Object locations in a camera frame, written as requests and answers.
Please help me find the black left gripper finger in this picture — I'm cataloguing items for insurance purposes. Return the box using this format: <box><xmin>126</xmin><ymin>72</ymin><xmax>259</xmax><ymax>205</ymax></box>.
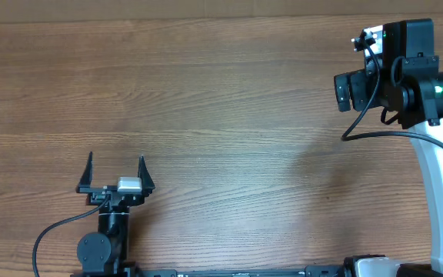
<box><xmin>77</xmin><ymin>152</ymin><xmax>93</xmax><ymax>189</ymax></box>
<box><xmin>138</xmin><ymin>155</ymin><xmax>155</xmax><ymax>189</ymax></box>

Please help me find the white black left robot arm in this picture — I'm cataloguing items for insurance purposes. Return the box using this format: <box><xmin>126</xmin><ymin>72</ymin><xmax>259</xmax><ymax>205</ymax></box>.
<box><xmin>76</xmin><ymin>155</ymin><xmax>155</xmax><ymax>276</ymax></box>

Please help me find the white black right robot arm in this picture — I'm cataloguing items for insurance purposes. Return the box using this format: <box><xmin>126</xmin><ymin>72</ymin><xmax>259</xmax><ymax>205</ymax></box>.
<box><xmin>301</xmin><ymin>18</ymin><xmax>443</xmax><ymax>276</ymax></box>

